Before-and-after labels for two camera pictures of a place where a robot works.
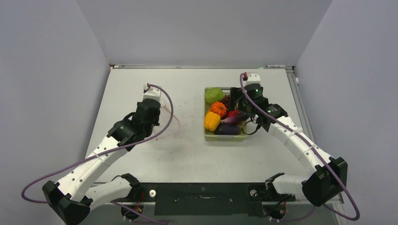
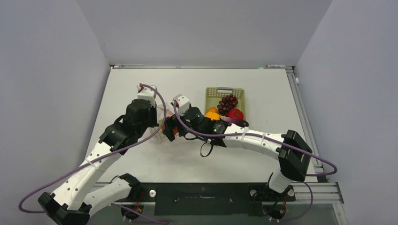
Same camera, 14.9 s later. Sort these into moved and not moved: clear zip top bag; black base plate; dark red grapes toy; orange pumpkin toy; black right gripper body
Moved: black right gripper body; orange pumpkin toy
Not moved: black base plate; dark red grapes toy; clear zip top bag
